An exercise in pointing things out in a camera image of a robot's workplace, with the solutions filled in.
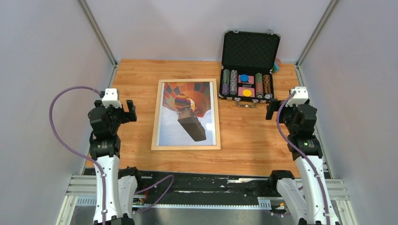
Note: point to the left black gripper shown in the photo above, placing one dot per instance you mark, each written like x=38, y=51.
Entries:
x=126, y=116

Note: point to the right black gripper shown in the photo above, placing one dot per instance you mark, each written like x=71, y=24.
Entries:
x=274, y=105

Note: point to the colourful balloon photo print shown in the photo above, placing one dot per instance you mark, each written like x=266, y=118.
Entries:
x=186, y=115

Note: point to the light wooden picture frame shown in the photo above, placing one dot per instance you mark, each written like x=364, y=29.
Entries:
x=186, y=148

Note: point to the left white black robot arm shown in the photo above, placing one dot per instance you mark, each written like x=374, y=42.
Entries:
x=115, y=187

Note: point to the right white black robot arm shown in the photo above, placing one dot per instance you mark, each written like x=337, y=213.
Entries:
x=310, y=205

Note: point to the green chip stack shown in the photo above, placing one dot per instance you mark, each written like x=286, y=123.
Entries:
x=259, y=85

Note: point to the blue orange chip stack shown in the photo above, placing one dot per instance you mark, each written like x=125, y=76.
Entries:
x=267, y=85

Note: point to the yellow dealer button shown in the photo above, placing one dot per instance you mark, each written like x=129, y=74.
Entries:
x=247, y=93

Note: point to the red playing card deck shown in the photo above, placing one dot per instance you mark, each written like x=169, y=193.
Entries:
x=248, y=85

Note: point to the black poker chip case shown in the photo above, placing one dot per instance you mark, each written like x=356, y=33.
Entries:
x=248, y=53

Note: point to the blue dealer button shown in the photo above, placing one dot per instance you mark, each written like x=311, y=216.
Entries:
x=244, y=78

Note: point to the colourful objects behind case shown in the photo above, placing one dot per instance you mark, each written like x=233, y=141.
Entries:
x=277, y=65

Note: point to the grey purple chip stack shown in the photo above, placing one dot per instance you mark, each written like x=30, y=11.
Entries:
x=229, y=82

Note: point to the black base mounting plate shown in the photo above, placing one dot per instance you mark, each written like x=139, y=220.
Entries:
x=161, y=192

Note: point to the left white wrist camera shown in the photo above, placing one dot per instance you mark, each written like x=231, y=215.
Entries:
x=111, y=98

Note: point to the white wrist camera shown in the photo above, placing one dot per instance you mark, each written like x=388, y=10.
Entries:
x=111, y=98
x=300, y=96

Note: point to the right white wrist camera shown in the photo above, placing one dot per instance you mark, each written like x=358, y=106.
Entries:
x=300, y=96

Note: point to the aluminium front rail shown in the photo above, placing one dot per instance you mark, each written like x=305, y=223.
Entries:
x=205, y=183

